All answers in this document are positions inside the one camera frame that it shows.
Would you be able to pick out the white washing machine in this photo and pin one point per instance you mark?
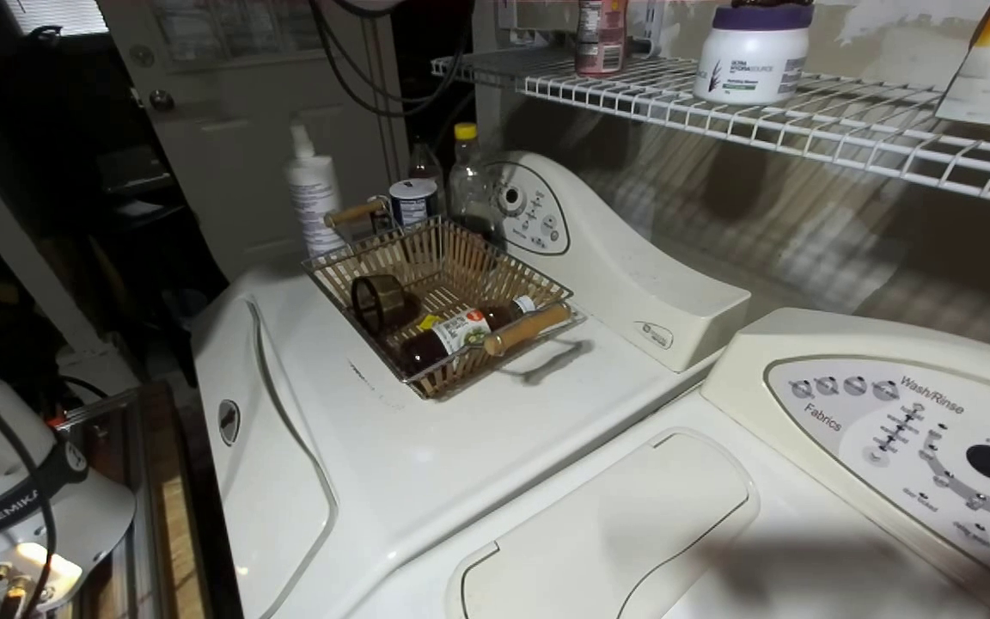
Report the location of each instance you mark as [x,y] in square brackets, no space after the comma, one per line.
[402,449]

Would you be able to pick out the white jar purple lid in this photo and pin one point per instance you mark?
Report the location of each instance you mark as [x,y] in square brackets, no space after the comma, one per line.
[753,55]

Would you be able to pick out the dark round jar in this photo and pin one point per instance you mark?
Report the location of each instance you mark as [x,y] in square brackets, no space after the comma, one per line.
[379,301]

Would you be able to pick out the brown bottle with label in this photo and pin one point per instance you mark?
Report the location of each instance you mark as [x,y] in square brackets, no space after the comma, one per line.
[456,331]

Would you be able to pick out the white lotion bottle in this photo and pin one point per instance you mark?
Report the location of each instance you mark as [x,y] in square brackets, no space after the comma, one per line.
[313,195]

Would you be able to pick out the clear bottle yellow cap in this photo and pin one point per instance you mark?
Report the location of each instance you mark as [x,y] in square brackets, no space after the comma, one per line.
[473,183]

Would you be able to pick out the red container with label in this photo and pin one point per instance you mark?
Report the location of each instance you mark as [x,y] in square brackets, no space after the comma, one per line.
[602,39]

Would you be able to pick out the dark door knob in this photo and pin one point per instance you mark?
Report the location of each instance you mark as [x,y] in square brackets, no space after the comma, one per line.
[160,101]

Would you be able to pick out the amber bottle black cap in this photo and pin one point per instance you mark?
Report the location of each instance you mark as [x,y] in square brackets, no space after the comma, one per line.
[425,161]

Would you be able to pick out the wooden platform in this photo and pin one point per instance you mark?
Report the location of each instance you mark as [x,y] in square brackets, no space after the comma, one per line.
[179,537]

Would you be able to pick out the dark bottle white cap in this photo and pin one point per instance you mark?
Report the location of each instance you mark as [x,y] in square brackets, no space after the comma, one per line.
[512,311]

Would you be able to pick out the white board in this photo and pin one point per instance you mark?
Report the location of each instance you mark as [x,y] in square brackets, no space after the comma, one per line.
[51,14]

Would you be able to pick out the grey metal beam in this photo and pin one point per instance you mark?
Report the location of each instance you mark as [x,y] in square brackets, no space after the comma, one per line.
[14,246]

